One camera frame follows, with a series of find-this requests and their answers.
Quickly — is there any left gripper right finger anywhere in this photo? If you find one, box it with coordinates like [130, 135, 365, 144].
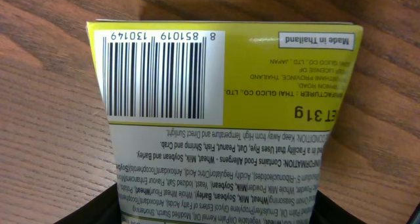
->
[310, 191, 366, 224]

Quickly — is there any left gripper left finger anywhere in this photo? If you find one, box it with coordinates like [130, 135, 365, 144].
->
[54, 183, 122, 224]

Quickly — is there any green snack carton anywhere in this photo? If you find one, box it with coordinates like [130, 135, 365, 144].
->
[86, 20, 363, 223]

